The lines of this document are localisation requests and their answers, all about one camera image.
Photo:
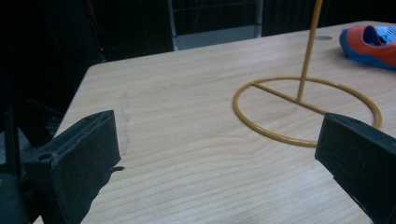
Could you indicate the orange and blue shoe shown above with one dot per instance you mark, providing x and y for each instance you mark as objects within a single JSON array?
[{"x": 369, "y": 46}]

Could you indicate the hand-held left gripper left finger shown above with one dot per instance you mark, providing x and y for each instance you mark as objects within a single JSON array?
[{"x": 77, "y": 161}]

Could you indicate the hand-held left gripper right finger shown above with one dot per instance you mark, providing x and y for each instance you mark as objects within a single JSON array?
[{"x": 361, "y": 161}]

